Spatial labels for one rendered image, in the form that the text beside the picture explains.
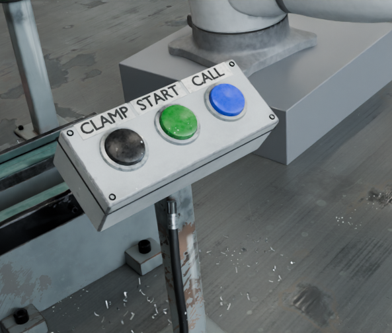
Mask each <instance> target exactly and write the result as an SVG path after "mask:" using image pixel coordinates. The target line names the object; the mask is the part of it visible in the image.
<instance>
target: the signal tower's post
mask: <svg viewBox="0 0 392 333"><path fill-rule="evenodd" d="M0 3H2V6H3V11H4V14H5V18H6V21H7V26H8V29H9V34H10V37H11V42H12V45H13V50H14V53H15V58H16V61H17V65H18V69H19V73H20V78H21V81H22V86H23V89H24V94H25V97H26V102H27V104H28V109H29V112H30V117H31V120H32V123H29V124H27V125H25V126H22V125H20V126H18V128H17V129H15V130H14V132H15V133H16V134H17V135H19V136H20V137H22V138H23V139H24V140H25V141H26V140H28V139H30V138H33V137H36V136H37V135H40V134H42V133H45V132H47V131H50V130H52V129H54V128H57V127H60V126H62V125H64V124H66V123H69V122H68V121H67V120H65V119H63V118H62V117H61V116H59V115H57V114H56V109H55V105H54V100H53V96H52V91H51V88H50V82H49V79H48V74H47V71H46V65H45V62H44V56H43V53H42V48H41V44H40V39H39V35H38V31H37V27H36V21H35V18H34V13H33V10H32V4H31V1H30V0H7V1H0Z"/></svg>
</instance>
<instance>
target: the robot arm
mask: <svg viewBox="0 0 392 333"><path fill-rule="evenodd" d="M188 4H189V7H190V13H189V14H188V16H187V22H188V25H189V27H191V28H192V34H190V35H188V36H185V37H183V38H179V39H177V40H173V41H172V42H170V43H169V45H168V47H169V53H170V54H171V55H174V56H181V57H185V58H187V59H189V60H192V61H194V62H196V63H199V64H201V65H203V66H205V67H208V68H211V67H213V66H215V65H218V64H220V63H223V62H224V61H227V60H229V59H232V60H234V61H235V63H236V64H237V65H238V66H239V68H240V69H241V71H242V72H243V73H244V74H245V76H246V77H247V78H248V77H250V76H251V75H252V74H253V73H254V72H256V71H258V70H260V69H262V68H264V67H267V66H269V65H271V64H273V63H275V62H277V61H279V60H281V59H284V58H285V57H288V56H290V55H292V54H294V53H296V52H298V51H300V50H304V49H306V48H311V47H313V46H316V45H317V35H316V34H315V33H313V32H309V31H305V30H300V29H297V28H294V27H292V26H290V25H289V20H288V13H293V14H297V15H303V16H307V17H312V18H316V19H324V20H334V21H341V22H360V23H378V22H391V21H392V0H188Z"/></svg>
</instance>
